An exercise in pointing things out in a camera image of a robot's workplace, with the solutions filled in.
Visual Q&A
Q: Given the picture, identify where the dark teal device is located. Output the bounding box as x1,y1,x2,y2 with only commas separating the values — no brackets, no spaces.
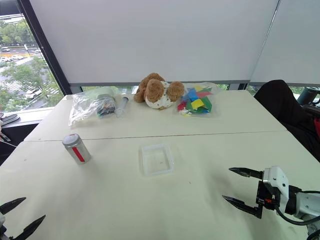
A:
296,86,320,106

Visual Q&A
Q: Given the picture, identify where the clear plastic container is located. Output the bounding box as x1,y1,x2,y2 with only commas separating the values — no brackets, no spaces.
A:
138,143,175,178

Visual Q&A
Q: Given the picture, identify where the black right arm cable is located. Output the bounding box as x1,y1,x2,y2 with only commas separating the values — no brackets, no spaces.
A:
274,190,320,228

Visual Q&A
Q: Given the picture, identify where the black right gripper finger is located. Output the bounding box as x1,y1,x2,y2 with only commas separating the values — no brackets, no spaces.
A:
221,194,264,220
228,167,265,180

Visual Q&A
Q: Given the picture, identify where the silver red soda can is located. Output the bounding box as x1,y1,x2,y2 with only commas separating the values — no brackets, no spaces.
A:
61,133,92,166

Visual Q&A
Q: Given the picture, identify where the black window frame post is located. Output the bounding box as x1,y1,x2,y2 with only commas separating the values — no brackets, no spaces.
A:
17,0,72,96

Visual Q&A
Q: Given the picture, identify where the clear plastic syringe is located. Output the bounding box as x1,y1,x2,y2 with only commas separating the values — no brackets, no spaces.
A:
114,96,131,119

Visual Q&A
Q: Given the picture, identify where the flat grey object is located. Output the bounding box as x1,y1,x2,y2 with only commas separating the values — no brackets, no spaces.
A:
0,113,21,126

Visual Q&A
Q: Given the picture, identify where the wide white roller blind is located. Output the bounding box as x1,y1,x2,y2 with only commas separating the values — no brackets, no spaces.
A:
28,0,280,88

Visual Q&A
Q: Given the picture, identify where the narrow white roller blind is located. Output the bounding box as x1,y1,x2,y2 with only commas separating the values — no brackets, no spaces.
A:
249,0,320,87

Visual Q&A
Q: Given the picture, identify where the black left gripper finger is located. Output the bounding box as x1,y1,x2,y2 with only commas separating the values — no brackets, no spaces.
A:
0,197,27,215
9,214,47,240

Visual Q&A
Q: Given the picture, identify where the brown teddy bear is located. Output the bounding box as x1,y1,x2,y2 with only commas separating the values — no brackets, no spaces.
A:
133,72,186,111

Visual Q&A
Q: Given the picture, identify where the bag of colourful blocks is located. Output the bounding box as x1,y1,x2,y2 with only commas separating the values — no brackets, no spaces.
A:
175,81,221,119

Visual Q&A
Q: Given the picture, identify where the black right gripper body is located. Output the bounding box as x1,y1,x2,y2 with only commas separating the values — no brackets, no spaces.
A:
255,178,279,209

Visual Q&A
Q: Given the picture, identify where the clear bag with small items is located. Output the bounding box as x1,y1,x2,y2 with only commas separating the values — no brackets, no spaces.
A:
68,86,119,127

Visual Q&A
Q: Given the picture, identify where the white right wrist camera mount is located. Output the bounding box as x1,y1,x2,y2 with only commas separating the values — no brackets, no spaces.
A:
262,165,291,214

